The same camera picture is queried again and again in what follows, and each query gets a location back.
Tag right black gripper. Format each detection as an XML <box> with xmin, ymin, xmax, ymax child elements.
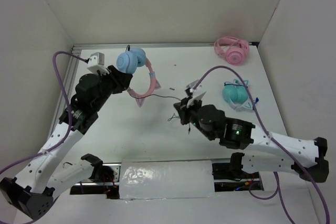
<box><xmin>173</xmin><ymin>94</ymin><xmax>215</xmax><ymax>140</ymax></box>

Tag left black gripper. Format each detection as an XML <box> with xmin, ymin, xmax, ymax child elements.
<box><xmin>92</xmin><ymin>65</ymin><xmax>133</xmax><ymax>111</ymax></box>

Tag blue pink cat-ear headphones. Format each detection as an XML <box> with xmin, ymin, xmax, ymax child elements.
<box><xmin>116</xmin><ymin>46</ymin><xmax>161</xmax><ymax>108</ymax></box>

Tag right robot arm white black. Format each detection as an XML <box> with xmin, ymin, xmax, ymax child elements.
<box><xmin>174</xmin><ymin>99</ymin><xmax>329</xmax><ymax>183</ymax></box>

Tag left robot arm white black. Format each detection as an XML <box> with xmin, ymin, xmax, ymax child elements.
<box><xmin>1</xmin><ymin>66</ymin><xmax>133</xmax><ymax>220</ymax></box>

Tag teal white cat-ear headphones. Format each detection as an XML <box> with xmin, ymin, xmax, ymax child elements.
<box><xmin>222</xmin><ymin>79</ymin><xmax>253</xmax><ymax>111</ymax></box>

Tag white sheet over base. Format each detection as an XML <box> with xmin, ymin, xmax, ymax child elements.
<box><xmin>119</xmin><ymin>161</ymin><xmax>215</xmax><ymax>200</ymax></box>

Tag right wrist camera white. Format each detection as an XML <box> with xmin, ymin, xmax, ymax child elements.
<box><xmin>185</xmin><ymin>79</ymin><xmax>206</xmax><ymax>108</ymax></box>

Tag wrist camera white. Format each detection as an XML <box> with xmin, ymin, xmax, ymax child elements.
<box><xmin>185</xmin><ymin>79</ymin><xmax>206</xmax><ymax>108</ymax></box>
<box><xmin>87</xmin><ymin>52</ymin><xmax>109</xmax><ymax>75</ymax></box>

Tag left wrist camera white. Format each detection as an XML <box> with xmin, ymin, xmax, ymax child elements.
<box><xmin>87</xmin><ymin>52</ymin><xmax>109</xmax><ymax>75</ymax></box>

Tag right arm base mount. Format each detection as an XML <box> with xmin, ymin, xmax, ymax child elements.
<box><xmin>212</xmin><ymin>153</ymin><xmax>264</xmax><ymax>193</ymax></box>

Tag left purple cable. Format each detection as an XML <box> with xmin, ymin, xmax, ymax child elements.
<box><xmin>0</xmin><ymin>51</ymin><xmax>90</xmax><ymax>220</ymax></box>

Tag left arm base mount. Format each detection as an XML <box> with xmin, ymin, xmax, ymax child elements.
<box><xmin>69</xmin><ymin>163</ymin><xmax>121</xmax><ymax>199</ymax></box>

